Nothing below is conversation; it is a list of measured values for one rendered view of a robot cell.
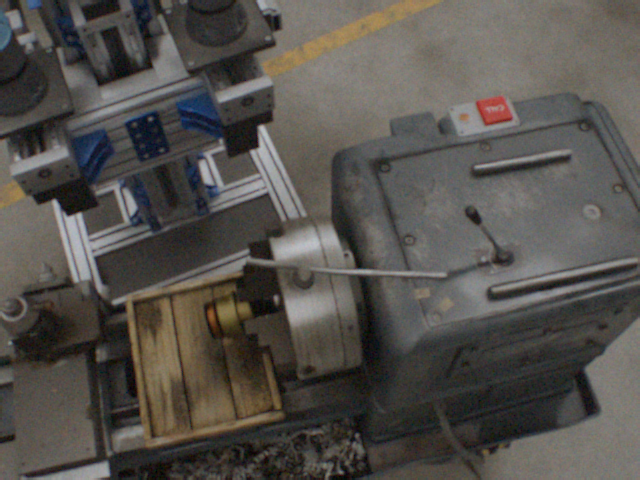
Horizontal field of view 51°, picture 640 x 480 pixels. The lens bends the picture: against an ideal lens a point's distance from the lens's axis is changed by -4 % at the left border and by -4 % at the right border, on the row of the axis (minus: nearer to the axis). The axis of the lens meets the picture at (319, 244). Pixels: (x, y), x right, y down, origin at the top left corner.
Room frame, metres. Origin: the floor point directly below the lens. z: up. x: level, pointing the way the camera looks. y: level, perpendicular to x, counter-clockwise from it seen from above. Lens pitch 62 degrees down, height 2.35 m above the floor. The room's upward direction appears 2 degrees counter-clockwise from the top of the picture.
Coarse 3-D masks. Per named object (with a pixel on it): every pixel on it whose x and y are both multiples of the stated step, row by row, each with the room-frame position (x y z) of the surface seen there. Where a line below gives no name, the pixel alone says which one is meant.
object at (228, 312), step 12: (228, 300) 0.54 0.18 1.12; (252, 300) 0.56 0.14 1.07; (204, 312) 0.52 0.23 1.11; (216, 312) 0.52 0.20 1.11; (228, 312) 0.51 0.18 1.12; (240, 312) 0.52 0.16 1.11; (252, 312) 0.52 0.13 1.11; (216, 324) 0.49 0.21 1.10; (228, 324) 0.49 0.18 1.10; (240, 324) 0.49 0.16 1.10; (216, 336) 0.48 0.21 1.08; (228, 336) 0.48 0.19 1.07
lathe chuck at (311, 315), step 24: (288, 240) 0.61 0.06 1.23; (312, 240) 0.60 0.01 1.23; (312, 264) 0.55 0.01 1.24; (288, 288) 0.51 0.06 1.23; (312, 288) 0.51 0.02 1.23; (288, 312) 0.47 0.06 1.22; (312, 312) 0.47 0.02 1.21; (336, 312) 0.47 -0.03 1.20; (312, 336) 0.43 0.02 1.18; (336, 336) 0.44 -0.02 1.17; (312, 360) 0.41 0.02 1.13; (336, 360) 0.41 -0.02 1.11
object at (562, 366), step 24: (552, 360) 0.47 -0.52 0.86; (576, 360) 0.47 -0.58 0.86; (480, 384) 0.42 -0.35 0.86; (504, 384) 0.44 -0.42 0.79; (528, 384) 0.45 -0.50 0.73; (552, 384) 0.47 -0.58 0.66; (408, 408) 0.39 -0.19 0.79; (432, 408) 0.41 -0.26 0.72; (456, 408) 0.42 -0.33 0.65; (480, 408) 0.44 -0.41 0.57; (504, 408) 0.44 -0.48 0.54; (384, 432) 0.38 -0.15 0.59; (408, 432) 0.39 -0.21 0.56
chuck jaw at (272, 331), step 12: (252, 324) 0.49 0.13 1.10; (264, 324) 0.49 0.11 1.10; (276, 324) 0.49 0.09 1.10; (252, 336) 0.47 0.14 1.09; (264, 336) 0.47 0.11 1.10; (276, 336) 0.46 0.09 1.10; (288, 336) 0.46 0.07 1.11; (264, 348) 0.45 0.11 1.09; (276, 348) 0.44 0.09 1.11; (288, 348) 0.44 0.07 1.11; (276, 360) 0.41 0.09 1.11; (288, 360) 0.41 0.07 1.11; (300, 372) 0.40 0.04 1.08
